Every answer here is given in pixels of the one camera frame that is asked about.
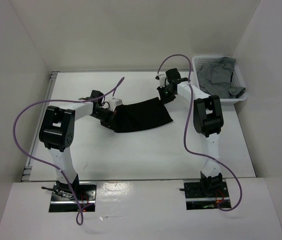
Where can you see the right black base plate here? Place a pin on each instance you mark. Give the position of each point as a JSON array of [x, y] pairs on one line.
[[196, 199]]

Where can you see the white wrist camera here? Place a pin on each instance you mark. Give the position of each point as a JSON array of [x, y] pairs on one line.
[[163, 82], [114, 103]]

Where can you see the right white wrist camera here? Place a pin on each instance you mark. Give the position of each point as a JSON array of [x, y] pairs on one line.
[[163, 82]]

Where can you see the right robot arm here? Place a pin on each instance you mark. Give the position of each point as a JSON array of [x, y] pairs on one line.
[[207, 120]]

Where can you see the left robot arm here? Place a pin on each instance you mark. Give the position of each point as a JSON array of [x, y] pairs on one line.
[[57, 134]]

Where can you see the grey skirt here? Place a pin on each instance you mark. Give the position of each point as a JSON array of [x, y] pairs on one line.
[[215, 78]]

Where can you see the white plastic basket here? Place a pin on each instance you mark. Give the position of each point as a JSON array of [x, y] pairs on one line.
[[237, 79]]

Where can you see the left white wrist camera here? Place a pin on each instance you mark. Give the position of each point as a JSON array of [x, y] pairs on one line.
[[114, 103]]

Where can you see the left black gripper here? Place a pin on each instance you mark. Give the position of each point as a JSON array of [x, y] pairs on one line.
[[107, 123]]

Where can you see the black skirt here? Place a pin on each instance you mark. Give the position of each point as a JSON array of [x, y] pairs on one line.
[[140, 116]]

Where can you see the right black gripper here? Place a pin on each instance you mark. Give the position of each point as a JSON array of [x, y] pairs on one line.
[[163, 99]]

